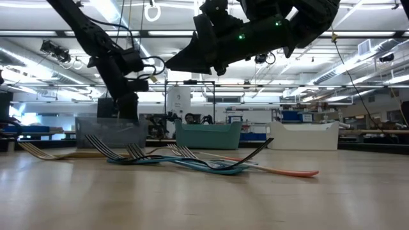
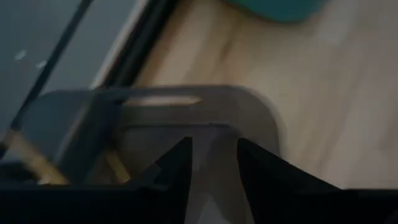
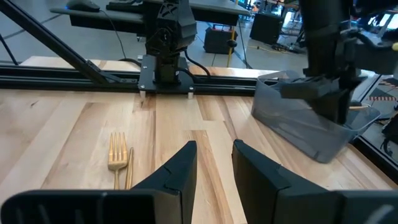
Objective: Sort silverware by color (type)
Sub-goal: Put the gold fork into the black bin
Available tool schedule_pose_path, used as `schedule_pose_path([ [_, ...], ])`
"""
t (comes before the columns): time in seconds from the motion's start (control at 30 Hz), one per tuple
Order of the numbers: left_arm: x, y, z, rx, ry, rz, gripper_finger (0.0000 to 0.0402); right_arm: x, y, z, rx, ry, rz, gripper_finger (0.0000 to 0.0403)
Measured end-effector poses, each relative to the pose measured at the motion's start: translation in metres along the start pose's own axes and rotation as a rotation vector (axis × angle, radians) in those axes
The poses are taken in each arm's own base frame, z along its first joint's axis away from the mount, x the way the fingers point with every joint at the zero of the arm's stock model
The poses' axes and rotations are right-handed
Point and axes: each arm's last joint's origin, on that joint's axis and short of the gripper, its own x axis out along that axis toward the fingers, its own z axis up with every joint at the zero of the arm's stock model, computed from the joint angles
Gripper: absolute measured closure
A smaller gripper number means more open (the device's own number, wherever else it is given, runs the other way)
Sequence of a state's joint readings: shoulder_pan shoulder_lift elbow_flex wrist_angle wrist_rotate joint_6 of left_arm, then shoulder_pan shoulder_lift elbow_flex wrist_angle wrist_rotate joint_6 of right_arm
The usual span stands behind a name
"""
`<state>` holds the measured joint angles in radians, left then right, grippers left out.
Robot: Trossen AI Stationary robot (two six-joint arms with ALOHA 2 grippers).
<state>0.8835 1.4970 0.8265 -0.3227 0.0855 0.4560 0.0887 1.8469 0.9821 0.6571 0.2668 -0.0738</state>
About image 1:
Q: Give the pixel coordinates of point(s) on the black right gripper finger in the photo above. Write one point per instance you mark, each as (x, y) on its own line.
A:
(188, 60)

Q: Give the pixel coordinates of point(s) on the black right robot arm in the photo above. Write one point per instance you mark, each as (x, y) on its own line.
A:
(313, 19)

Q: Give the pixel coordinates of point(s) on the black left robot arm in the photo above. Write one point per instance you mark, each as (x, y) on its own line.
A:
(83, 28)

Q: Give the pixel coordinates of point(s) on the black monitor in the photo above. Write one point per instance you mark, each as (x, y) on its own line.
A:
(105, 108)

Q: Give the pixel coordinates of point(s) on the white cylindrical machine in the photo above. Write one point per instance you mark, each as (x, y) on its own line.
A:
(179, 102)

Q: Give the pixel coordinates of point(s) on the grey translucent plastic bin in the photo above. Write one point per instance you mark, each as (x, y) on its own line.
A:
(108, 134)

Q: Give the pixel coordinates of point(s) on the person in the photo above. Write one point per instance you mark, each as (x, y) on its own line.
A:
(191, 119)

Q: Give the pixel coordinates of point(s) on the black ceiling spotlights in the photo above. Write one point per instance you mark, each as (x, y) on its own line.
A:
(56, 51)

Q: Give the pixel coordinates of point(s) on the blue crate with white label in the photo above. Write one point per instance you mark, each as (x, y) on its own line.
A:
(228, 121)

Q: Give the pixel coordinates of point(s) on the teal plastic bin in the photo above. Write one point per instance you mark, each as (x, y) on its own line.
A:
(207, 137)

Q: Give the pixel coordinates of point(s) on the blue storage bins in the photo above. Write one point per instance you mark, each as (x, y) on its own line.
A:
(289, 116)

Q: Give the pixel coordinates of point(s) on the black panel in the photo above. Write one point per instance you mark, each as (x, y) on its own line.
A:
(5, 105)

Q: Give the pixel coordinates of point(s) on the white plastic bin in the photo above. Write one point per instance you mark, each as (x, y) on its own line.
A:
(303, 139)

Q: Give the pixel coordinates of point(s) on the white ceiling vent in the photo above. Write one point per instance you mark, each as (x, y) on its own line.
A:
(364, 48)

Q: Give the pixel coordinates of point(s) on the wooden workbench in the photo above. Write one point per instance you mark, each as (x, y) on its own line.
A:
(377, 131)

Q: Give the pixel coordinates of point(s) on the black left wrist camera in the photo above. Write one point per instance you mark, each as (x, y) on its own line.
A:
(132, 60)

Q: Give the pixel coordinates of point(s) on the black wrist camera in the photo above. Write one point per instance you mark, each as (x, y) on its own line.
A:
(220, 12)
(132, 60)

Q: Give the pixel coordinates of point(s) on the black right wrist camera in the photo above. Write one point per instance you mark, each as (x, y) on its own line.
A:
(220, 12)

